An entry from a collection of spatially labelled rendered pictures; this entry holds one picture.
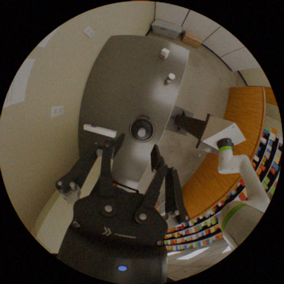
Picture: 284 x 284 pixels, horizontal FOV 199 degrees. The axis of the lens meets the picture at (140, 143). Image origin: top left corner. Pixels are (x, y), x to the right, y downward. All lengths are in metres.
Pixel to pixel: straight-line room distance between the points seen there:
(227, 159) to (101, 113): 0.95
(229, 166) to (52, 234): 0.94
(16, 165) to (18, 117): 0.25
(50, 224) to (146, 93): 0.82
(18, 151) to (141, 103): 0.82
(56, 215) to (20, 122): 0.45
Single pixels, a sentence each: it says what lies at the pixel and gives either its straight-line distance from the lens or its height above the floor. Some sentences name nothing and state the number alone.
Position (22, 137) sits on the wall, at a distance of 0.60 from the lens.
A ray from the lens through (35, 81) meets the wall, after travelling 0.59.
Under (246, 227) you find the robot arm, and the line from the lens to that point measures 0.24.
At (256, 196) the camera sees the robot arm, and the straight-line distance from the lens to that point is 0.50.
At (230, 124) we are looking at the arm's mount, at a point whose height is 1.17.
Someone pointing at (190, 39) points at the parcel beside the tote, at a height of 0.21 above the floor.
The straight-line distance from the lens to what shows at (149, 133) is 0.33.
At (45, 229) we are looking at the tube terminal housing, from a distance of 0.45.
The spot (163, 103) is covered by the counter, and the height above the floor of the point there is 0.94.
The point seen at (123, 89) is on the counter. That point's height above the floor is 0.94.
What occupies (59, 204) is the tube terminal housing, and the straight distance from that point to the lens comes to 0.43.
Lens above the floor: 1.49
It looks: 67 degrees down
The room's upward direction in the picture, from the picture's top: 170 degrees counter-clockwise
